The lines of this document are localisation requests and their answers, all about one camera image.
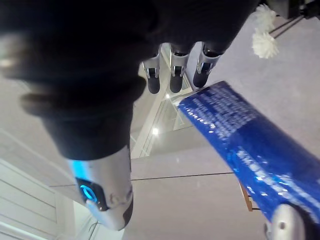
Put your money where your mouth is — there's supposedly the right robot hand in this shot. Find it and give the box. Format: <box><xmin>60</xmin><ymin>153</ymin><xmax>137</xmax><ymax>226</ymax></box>
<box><xmin>0</xmin><ymin>0</ymin><xmax>261</xmax><ymax>231</ymax></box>

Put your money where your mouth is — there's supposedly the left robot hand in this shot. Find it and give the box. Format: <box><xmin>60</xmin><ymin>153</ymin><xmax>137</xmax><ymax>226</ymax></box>
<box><xmin>264</xmin><ymin>203</ymin><xmax>310</xmax><ymax>240</ymax></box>

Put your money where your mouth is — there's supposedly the blue toothpaste tube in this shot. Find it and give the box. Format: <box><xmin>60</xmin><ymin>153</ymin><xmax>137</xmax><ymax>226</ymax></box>
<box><xmin>176</xmin><ymin>80</ymin><xmax>320</xmax><ymax>240</ymax></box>

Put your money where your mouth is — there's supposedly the white slatted cabinet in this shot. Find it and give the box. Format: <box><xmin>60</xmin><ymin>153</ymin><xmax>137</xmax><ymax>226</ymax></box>
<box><xmin>0</xmin><ymin>158</ymin><xmax>101</xmax><ymax>240</ymax></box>

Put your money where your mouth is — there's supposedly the white fluffy pompom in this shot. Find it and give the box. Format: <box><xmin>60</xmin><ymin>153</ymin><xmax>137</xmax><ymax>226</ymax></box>
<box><xmin>251</xmin><ymin>27</ymin><xmax>280</xmax><ymax>60</ymax></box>
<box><xmin>252</xmin><ymin>3</ymin><xmax>278</xmax><ymax>31</ymax></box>

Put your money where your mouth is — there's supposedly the black tripod stand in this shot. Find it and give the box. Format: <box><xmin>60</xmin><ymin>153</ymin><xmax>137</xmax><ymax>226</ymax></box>
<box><xmin>269</xmin><ymin>0</ymin><xmax>320</xmax><ymax>39</ymax></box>

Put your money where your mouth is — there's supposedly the brown wooden frame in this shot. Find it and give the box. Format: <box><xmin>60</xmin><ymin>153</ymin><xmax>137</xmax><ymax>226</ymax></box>
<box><xmin>239</xmin><ymin>181</ymin><xmax>261</xmax><ymax>213</ymax></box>

